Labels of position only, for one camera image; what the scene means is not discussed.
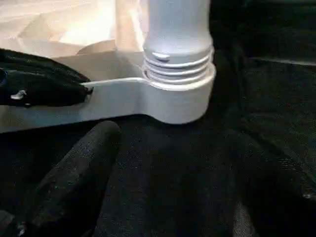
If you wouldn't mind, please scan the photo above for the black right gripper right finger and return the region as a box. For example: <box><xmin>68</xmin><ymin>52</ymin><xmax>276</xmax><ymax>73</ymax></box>
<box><xmin>236</xmin><ymin>133</ymin><xmax>316</xmax><ymax>237</ymax></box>

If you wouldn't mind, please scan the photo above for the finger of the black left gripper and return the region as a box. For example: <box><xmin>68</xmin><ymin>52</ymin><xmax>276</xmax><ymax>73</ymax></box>
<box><xmin>0</xmin><ymin>82</ymin><xmax>94</xmax><ymax>109</ymax></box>
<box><xmin>0</xmin><ymin>47</ymin><xmax>90</xmax><ymax>86</ymax></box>

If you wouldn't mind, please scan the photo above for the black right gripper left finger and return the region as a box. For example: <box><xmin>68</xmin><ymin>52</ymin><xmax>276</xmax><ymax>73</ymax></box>
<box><xmin>23</xmin><ymin>120</ymin><xmax>122</xmax><ymax>237</ymax></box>

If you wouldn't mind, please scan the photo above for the white plastic table top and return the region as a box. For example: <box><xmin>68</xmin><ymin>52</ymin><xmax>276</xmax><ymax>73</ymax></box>
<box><xmin>0</xmin><ymin>0</ymin><xmax>218</xmax><ymax>134</ymax></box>

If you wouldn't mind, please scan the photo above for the white plastic table leg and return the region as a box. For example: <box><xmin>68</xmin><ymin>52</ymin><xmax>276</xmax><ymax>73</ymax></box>
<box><xmin>142</xmin><ymin>0</ymin><xmax>213</xmax><ymax>83</ymax></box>

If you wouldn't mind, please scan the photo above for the black work mat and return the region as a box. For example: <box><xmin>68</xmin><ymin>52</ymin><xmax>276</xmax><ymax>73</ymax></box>
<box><xmin>0</xmin><ymin>0</ymin><xmax>316</xmax><ymax>237</ymax></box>

